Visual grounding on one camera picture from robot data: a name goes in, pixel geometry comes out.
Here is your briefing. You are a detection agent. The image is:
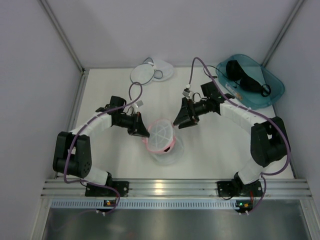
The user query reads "aluminium corner post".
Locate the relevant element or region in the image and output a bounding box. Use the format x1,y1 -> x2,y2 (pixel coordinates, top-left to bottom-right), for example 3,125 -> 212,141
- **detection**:
38,0 -> 85,73
261,0 -> 307,67

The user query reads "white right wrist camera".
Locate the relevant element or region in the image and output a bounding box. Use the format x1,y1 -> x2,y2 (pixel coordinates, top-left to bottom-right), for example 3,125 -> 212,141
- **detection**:
182,84 -> 194,99

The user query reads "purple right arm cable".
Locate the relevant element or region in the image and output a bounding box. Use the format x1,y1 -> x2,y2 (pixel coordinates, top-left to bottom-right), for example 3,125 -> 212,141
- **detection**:
187,57 -> 292,215

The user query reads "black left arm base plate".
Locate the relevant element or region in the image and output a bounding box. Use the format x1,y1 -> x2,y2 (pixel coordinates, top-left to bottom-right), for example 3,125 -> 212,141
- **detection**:
84,180 -> 130,197

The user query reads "blue-trimmed white mesh laundry bag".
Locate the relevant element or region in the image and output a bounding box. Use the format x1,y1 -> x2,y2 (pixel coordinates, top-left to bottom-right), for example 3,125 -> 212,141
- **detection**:
129,57 -> 175,86

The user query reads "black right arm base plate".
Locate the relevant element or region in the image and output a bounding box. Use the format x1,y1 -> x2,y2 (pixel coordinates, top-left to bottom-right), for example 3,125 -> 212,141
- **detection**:
216,180 -> 263,199

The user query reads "white slotted cable duct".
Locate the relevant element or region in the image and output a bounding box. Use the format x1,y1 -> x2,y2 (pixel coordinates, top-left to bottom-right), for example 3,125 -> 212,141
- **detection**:
50,199 -> 252,210

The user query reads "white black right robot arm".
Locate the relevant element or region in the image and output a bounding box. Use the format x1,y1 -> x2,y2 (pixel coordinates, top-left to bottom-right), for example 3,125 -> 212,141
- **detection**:
173,82 -> 290,197

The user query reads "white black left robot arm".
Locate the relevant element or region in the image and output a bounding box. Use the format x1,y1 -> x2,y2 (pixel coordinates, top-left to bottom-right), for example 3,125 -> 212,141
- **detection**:
52,95 -> 150,188

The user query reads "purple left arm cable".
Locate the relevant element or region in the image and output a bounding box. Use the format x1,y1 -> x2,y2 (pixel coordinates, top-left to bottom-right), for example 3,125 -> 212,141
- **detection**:
63,82 -> 145,215

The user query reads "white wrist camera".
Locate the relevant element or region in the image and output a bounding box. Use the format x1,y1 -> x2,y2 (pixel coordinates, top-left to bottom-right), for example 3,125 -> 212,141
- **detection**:
182,84 -> 194,99
132,100 -> 144,112

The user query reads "teal plastic tray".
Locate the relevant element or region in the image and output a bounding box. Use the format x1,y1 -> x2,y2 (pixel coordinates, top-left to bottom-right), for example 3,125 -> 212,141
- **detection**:
215,54 -> 285,110

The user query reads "black bra in tray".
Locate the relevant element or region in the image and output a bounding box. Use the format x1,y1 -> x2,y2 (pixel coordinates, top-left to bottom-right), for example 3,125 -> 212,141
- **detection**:
225,60 -> 271,98

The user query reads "left aluminium corner post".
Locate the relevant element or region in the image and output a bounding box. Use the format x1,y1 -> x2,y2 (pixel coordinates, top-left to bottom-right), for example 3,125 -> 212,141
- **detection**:
38,0 -> 85,73

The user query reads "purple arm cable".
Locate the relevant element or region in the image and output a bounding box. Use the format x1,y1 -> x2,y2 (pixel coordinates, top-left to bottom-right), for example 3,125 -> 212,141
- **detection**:
63,82 -> 145,215
187,57 -> 292,215

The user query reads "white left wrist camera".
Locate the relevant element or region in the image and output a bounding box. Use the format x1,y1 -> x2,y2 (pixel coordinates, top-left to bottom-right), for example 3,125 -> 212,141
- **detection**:
132,100 -> 144,112

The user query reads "aluminium front rail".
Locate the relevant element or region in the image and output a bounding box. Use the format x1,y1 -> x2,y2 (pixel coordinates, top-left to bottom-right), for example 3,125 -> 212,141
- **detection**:
40,178 -> 312,200

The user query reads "thin black cable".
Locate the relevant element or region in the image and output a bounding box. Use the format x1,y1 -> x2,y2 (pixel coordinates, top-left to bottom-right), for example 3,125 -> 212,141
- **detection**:
203,64 -> 233,80

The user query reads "right aluminium corner post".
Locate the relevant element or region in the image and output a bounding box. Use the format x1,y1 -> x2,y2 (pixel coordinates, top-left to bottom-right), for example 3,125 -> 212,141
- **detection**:
261,0 -> 307,67

